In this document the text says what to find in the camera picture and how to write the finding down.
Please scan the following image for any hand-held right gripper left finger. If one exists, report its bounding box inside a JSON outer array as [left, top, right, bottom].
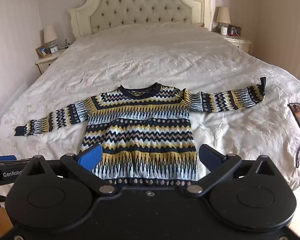
[[22, 144, 116, 197]]

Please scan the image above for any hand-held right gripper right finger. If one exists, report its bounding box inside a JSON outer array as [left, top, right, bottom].
[[184, 144, 278, 197]]

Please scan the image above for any navy yellow patterned knit sweater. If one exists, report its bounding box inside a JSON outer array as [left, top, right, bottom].
[[14, 76, 267, 187]]

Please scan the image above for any cream nightstand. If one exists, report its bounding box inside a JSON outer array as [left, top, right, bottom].
[[222, 33, 252, 53], [35, 47, 66, 74]]

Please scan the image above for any white embroidered bedspread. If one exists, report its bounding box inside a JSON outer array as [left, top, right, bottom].
[[0, 21, 300, 191]]

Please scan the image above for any beige shade table lamp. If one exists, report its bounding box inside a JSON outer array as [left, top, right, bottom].
[[216, 6, 231, 28], [43, 25, 58, 48]]

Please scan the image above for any cream tufted headboard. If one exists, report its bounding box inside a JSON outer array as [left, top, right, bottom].
[[68, 0, 212, 39]]

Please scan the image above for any wooden photo frame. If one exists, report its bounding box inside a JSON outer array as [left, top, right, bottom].
[[35, 45, 52, 58]]

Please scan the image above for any dark photo frame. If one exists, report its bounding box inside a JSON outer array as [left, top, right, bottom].
[[227, 25, 243, 37]]

